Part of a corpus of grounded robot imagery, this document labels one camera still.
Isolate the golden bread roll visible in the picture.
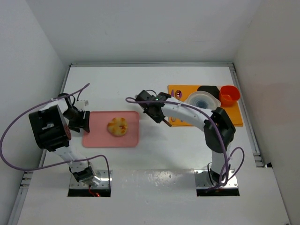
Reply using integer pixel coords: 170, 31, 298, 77
107, 117, 128, 137

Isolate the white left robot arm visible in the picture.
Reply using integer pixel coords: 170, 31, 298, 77
29, 93, 101, 188

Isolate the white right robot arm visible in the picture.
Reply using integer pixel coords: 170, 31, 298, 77
134, 90, 236, 186

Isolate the iridescent table knife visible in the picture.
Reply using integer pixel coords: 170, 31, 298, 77
171, 90, 176, 122

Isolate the iridescent spoon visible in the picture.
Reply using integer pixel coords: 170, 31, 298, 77
175, 90, 182, 100

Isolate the orange cloth placemat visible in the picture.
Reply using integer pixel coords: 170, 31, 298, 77
168, 85, 243, 127

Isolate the pink plastic tray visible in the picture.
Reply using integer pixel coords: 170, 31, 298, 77
82, 111, 139, 148

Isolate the black coaster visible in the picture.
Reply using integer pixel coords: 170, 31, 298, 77
197, 85, 220, 99

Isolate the orange plastic cup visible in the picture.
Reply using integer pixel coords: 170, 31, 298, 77
219, 85, 240, 106

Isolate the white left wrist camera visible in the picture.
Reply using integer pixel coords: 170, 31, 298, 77
75, 100, 89, 111

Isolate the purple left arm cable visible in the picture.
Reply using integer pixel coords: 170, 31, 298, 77
0, 82, 112, 189

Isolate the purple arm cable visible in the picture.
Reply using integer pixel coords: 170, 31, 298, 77
0, 82, 112, 189
125, 97, 245, 189

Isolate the white plate with handles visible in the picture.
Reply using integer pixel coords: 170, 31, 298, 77
185, 91, 221, 110

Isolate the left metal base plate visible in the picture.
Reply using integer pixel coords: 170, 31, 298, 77
69, 169, 113, 189

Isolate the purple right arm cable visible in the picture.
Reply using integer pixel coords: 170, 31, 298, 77
125, 97, 245, 189

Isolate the aluminium table frame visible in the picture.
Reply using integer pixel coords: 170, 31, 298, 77
18, 63, 280, 225

